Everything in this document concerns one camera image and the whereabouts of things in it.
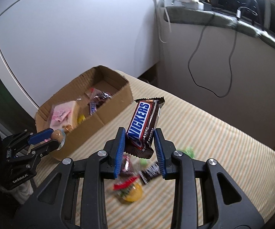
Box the yellow jelly packet red edge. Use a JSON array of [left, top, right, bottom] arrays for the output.
[[114, 175, 144, 203]]

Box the light green snack packet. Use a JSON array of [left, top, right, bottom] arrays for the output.
[[179, 147, 196, 159]]

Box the white charging cable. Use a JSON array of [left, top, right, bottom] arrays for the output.
[[159, 5, 172, 43]]

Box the mini chocolate bar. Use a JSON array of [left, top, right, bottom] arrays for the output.
[[88, 101, 98, 115]]

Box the black ring light cable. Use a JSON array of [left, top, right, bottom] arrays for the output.
[[188, 7, 244, 98]]

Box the brown round snack packet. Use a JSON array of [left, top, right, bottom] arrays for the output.
[[50, 128, 66, 149]]

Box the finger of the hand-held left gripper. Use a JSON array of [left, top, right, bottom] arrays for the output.
[[28, 128, 55, 146], [30, 137, 62, 159]]

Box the black and white candy packet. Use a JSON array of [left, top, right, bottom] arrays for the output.
[[139, 162, 162, 185]]

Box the bread packet with pink label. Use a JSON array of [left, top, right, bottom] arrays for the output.
[[50, 100, 79, 132]]

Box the brown cardboard box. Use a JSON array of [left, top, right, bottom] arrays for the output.
[[34, 65, 134, 163]]

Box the black tripod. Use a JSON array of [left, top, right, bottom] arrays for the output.
[[247, 0, 264, 27]]

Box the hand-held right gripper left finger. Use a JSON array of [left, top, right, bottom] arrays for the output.
[[16, 127, 126, 229]]

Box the large brown chocolate bar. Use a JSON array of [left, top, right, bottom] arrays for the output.
[[124, 97, 166, 159]]

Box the striped blanket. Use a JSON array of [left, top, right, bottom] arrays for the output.
[[33, 70, 275, 229]]

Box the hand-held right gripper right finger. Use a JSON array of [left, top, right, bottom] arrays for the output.
[[154, 128, 264, 229]]

